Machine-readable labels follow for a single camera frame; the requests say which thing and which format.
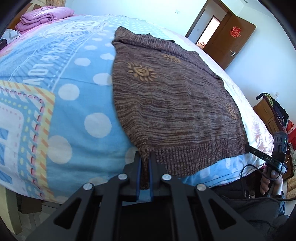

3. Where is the brown knitted sweater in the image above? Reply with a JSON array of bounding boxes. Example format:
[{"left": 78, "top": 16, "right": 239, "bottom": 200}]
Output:
[{"left": 111, "top": 27, "right": 248, "bottom": 189}]

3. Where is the pile of colourful clothes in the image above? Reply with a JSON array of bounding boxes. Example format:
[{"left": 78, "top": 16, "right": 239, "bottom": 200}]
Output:
[{"left": 256, "top": 93, "right": 295, "bottom": 151}]

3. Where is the person's right hand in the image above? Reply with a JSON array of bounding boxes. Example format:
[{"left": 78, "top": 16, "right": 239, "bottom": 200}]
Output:
[{"left": 259, "top": 166, "right": 283, "bottom": 197}]

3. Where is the wooden bedside cabinet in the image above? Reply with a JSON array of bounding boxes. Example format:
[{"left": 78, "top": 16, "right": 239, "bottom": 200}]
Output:
[{"left": 253, "top": 96, "right": 293, "bottom": 181}]

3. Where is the blue polka dot bed blanket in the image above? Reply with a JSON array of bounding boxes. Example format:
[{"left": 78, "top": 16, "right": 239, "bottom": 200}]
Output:
[{"left": 1, "top": 15, "right": 273, "bottom": 203}]

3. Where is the brown wooden door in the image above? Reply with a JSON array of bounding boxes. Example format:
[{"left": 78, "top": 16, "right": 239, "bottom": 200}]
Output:
[{"left": 203, "top": 13, "right": 256, "bottom": 70}]

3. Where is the red paper door decoration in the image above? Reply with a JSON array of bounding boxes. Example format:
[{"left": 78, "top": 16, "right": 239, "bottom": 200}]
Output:
[{"left": 229, "top": 26, "right": 241, "bottom": 38}]

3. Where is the grey patterned pillow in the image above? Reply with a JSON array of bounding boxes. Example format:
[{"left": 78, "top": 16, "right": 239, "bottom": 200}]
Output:
[{"left": 0, "top": 29, "right": 21, "bottom": 50}]

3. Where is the folded pink quilt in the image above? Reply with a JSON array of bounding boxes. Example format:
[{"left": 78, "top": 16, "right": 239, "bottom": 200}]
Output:
[{"left": 15, "top": 6, "right": 74, "bottom": 33}]

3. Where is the black cable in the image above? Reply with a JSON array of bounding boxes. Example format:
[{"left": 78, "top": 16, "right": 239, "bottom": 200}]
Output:
[{"left": 239, "top": 164, "right": 296, "bottom": 202}]

